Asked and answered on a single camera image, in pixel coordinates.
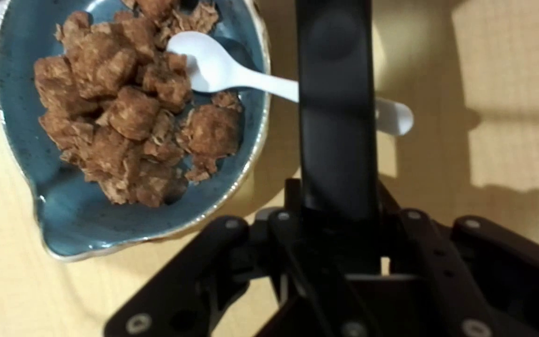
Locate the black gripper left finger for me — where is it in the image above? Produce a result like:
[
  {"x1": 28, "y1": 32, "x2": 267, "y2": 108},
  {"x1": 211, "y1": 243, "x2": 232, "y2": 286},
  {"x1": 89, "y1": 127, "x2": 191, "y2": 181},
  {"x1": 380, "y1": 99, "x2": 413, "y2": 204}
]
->
[{"x1": 103, "y1": 208, "x2": 297, "y2": 337}]

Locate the white plastic spoon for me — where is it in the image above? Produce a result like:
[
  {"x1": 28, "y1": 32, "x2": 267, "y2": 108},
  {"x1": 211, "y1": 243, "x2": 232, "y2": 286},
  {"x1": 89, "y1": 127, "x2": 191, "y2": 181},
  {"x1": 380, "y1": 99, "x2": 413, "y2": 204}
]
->
[{"x1": 166, "y1": 32, "x2": 415, "y2": 137}]

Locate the blue bowl with food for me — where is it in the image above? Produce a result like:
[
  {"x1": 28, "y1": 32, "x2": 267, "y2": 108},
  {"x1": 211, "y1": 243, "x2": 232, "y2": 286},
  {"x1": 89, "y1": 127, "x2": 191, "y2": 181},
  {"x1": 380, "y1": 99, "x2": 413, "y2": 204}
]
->
[{"x1": 0, "y1": 0, "x2": 269, "y2": 258}]

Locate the black pot with handle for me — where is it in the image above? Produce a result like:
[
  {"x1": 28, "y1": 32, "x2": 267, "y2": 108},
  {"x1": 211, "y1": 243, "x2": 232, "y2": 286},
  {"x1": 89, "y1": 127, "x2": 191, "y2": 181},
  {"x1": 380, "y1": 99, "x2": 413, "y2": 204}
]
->
[{"x1": 295, "y1": 0, "x2": 378, "y2": 221}]

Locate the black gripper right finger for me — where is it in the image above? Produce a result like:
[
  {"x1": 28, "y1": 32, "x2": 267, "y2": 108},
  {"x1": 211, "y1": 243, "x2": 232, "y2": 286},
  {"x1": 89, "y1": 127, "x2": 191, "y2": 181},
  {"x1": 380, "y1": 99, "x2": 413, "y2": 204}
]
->
[{"x1": 383, "y1": 208, "x2": 539, "y2": 337}]

